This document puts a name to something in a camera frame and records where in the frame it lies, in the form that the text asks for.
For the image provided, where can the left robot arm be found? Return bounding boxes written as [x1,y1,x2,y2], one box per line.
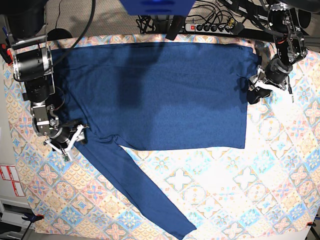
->
[246,0,320,105]

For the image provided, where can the red white labels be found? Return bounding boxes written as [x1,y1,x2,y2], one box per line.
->
[0,164,25,197]

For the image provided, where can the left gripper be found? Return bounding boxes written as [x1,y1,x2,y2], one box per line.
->
[246,56,294,105]

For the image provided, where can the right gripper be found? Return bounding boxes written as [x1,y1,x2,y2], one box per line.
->
[43,121,89,162]

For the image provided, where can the blue box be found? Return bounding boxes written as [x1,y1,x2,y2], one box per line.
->
[120,0,195,17]

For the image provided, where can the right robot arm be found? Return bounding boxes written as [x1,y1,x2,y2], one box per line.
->
[0,0,87,162]

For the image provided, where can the red black clamp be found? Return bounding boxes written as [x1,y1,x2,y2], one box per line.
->
[0,43,13,66]

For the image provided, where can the right corner clamp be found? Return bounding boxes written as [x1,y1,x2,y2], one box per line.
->
[306,216,320,227]

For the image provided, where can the blue clamp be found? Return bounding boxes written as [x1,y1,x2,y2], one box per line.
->
[2,26,10,44]

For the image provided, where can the white power strip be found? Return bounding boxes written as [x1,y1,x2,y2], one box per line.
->
[184,23,233,35]

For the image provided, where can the black orange corner clamp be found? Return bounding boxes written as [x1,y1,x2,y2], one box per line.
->
[21,213,44,223]

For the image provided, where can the patterned tablecloth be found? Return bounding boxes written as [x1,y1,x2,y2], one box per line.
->
[0,34,320,240]

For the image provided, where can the blue long-sleeve shirt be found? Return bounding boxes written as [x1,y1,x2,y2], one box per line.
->
[53,42,261,240]

